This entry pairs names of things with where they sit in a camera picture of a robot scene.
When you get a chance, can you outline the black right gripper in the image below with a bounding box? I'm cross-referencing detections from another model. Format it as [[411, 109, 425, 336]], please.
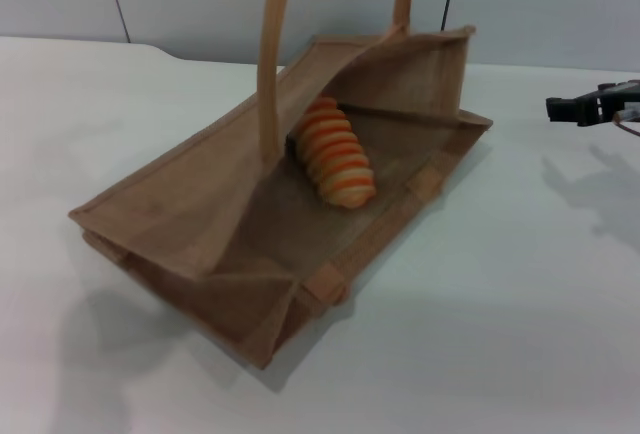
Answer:
[[545, 81, 640, 128]]

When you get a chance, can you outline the orange ridged bread loaf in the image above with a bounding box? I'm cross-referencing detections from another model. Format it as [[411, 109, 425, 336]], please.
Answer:
[[294, 96, 376, 209]]

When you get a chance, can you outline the brown jute handbag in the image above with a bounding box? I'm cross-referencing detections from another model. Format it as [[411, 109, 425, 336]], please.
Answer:
[[67, 0, 495, 371]]

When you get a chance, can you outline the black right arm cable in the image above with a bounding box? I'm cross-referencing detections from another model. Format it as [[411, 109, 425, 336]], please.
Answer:
[[613, 111, 640, 138]]

